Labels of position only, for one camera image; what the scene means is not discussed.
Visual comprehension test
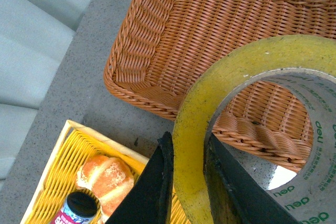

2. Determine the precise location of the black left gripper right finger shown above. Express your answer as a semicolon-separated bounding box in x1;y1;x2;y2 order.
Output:
204;134;299;223

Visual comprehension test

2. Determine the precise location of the yellow tape roll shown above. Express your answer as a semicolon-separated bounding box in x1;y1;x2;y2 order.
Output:
173;35;335;223

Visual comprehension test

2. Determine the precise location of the grey white curtain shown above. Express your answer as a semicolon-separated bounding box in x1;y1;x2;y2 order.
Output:
1;0;91;183

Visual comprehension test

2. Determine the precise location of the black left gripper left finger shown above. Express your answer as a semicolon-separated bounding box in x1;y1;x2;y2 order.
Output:
107;132;174;224

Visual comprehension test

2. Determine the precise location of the brown wicker basket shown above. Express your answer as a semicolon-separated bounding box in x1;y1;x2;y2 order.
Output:
103;0;335;172

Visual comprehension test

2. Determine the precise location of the toy croissant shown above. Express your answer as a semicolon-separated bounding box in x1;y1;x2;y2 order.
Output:
76;155;134;223

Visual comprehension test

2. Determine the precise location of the small dark labelled jar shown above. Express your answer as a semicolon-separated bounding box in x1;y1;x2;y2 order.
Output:
49;191;98;224

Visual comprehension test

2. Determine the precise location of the yellow woven basket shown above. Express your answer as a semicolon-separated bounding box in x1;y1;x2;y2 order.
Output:
19;119;192;224

